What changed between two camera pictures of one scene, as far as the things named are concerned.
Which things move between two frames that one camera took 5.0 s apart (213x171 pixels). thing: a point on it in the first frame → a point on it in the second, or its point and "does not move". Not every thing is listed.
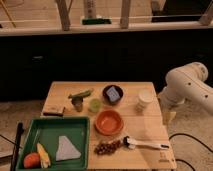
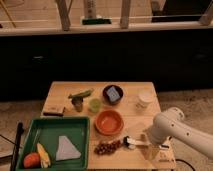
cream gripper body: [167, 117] → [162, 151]
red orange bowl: [109, 122] does not move
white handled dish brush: [131, 143] does not move
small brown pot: [77, 101] does not move
